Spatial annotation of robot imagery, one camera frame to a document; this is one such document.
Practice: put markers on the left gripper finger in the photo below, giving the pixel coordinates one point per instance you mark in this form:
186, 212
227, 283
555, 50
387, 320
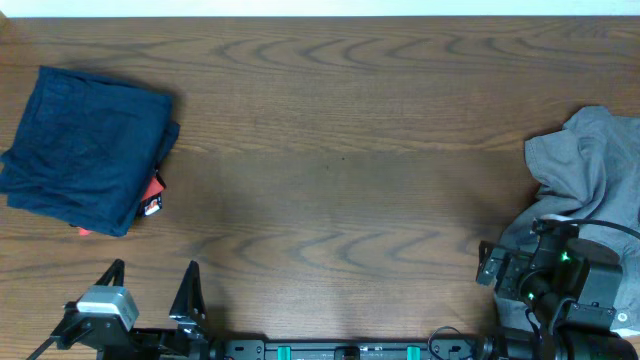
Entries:
189, 306
114, 275

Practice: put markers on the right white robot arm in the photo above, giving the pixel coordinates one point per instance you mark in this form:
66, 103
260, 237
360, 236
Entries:
581, 330

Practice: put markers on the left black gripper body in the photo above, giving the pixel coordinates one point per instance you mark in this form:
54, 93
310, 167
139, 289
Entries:
146, 340

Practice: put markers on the folded navy blue shorts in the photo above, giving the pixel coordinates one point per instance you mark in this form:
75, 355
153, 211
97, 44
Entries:
160, 165

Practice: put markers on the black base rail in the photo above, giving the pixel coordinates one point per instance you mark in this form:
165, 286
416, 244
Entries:
447, 345

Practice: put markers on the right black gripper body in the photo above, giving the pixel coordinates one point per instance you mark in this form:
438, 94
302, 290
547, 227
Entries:
522, 281

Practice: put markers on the red clothing tag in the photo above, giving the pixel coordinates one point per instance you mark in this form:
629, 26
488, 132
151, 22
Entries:
150, 195

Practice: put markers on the navy blue shorts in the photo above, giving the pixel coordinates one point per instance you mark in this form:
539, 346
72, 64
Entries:
86, 149
160, 165

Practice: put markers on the grey shorts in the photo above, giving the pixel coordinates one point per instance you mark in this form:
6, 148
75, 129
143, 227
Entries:
587, 170

